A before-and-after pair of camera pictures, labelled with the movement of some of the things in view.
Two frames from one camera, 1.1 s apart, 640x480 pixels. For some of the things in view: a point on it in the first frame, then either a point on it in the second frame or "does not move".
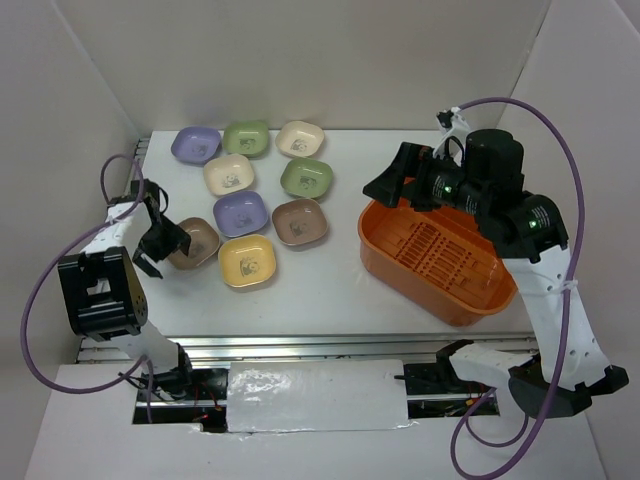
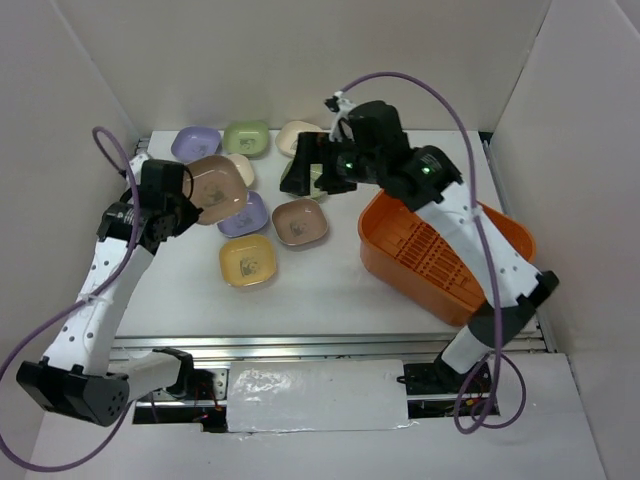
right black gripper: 414,160 -> 309,145
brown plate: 205,242 -> 219,188
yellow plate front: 247,260 does not move
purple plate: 239,213 does not move
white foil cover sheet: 316,395 does not move
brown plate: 298,221 does not move
